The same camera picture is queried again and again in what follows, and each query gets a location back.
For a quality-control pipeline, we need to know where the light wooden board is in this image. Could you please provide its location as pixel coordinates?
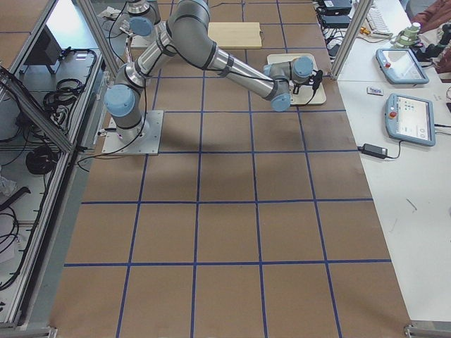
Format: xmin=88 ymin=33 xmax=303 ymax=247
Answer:
xmin=208 ymin=22 xmax=262 ymax=49

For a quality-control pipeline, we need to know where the upper blue teach pendant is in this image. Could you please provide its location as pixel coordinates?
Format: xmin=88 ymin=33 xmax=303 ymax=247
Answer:
xmin=375 ymin=49 xmax=429 ymax=85

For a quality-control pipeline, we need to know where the lower blue teach pendant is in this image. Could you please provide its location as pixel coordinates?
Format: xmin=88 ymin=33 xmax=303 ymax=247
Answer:
xmin=385 ymin=94 xmax=435 ymax=146

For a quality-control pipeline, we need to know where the small white blue card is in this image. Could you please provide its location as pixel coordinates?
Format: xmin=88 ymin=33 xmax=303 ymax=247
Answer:
xmin=366 ymin=87 xmax=384 ymax=96

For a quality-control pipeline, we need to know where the black coiled cable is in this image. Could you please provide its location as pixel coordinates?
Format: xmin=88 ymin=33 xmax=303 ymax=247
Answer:
xmin=25 ymin=144 xmax=57 ymax=176

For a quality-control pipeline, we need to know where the black power adapter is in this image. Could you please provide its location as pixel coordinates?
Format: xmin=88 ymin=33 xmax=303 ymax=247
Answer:
xmin=357 ymin=143 xmax=388 ymax=159

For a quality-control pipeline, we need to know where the aluminium frame post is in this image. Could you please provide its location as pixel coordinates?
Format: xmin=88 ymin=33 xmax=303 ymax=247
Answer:
xmin=330 ymin=0 xmax=373 ymax=80

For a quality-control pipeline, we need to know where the cream bear print tray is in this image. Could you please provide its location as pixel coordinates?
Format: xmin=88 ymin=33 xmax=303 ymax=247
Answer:
xmin=264 ymin=54 xmax=326 ymax=106

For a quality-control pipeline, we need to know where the blue teach pendant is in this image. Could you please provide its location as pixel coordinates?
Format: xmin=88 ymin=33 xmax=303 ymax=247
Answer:
xmin=385 ymin=94 xmax=435 ymax=146
xmin=375 ymin=49 xmax=429 ymax=85

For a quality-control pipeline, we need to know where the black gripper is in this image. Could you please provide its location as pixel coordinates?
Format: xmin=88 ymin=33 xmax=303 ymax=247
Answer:
xmin=291 ymin=80 xmax=311 ymax=94

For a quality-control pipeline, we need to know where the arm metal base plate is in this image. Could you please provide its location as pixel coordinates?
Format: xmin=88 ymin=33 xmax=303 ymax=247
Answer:
xmin=101 ymin=111 xmax=164 ymax=156
xmin=131 ymin=35 xmax=155 ymax=49

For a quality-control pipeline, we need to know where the white keyboard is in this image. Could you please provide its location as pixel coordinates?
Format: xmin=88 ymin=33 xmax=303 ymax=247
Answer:
xmin=366 ymin=6 xmax=392 ymax=37

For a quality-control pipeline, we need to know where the black power supply box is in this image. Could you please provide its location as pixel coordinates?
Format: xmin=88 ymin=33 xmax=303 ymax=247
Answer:
xmin=319 ymin=14 xmax=351 ymax=28

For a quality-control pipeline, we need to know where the black box on shelf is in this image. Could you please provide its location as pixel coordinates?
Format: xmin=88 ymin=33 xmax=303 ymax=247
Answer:
xmin=24 ymin=25 xmax=62 ymax=74

